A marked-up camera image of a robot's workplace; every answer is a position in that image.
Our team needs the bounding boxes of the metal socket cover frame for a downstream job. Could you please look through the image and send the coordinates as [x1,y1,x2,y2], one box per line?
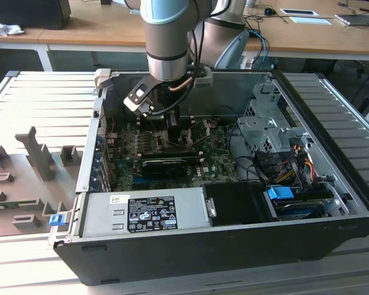
[186,118,212,146]

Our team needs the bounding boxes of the CPU socket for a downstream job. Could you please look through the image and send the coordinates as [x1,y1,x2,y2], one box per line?
[153,130,194,153]

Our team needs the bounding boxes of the beige case latch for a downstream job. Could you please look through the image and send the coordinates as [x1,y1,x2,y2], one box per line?
[94,69,113,99]

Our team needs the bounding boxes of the black graphics card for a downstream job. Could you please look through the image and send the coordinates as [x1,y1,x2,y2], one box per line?
[141,158,188,179]

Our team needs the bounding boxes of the green motherboard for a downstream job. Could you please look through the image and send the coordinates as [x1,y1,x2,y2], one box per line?
[106,118,244,193]

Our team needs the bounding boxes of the pale grey office chair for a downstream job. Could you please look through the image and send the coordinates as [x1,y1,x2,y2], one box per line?
[214,29,250,69]

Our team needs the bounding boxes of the wooden office desk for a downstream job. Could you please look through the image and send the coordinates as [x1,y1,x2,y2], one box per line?
[0,4,73,71]
[38,0,369,61]

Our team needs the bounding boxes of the silver metal drive cage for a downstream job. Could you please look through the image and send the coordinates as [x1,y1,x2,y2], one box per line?
[236,81,311,154]

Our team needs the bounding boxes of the black plastic fan shroud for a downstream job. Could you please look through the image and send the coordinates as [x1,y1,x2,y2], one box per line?
[201,181,279,227]

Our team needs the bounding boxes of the grey power supply unit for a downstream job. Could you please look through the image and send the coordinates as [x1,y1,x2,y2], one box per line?
[81,187,212,239]

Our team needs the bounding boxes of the blue disk carrier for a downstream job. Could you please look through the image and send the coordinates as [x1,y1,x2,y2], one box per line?
[266,186,295,202]

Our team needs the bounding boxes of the black open PC case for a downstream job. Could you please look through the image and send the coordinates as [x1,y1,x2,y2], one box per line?
[47,69,369,286]

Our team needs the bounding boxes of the pale blue desk plate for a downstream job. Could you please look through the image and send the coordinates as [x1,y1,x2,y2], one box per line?
[289,15,335,25]

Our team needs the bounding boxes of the black computer tower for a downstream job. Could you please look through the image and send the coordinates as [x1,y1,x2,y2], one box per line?
[0,0,71,31]

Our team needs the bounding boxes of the grey parts rack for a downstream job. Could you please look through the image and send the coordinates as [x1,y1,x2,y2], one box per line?
[0,125,84,239]

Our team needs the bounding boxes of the black hard disk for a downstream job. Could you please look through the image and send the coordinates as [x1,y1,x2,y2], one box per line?
[273,199,327,221]

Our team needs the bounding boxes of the crumpled white paper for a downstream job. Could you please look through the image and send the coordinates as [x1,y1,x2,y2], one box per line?
[0,17,25,37]

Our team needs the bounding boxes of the green RAM stick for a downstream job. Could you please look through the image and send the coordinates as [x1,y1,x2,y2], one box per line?
[0,200,39,210]

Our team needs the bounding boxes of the grey flat tablet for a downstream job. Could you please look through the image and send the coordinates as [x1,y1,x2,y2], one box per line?
[335,14,369,27]

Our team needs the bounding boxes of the copper coloured wrist cable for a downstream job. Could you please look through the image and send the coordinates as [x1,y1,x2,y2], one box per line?
[168,76,194,92]

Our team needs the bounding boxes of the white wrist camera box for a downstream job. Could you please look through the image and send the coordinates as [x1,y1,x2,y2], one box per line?
[123,76,157,118]

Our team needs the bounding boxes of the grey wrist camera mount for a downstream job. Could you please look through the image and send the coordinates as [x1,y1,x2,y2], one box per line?
[192,68,213,89]

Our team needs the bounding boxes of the blue cable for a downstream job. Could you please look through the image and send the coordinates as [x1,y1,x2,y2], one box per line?
[248,29,270,67]

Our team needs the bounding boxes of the yellow red power wires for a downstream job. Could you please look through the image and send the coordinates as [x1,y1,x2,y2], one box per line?
[276,144,315,183]

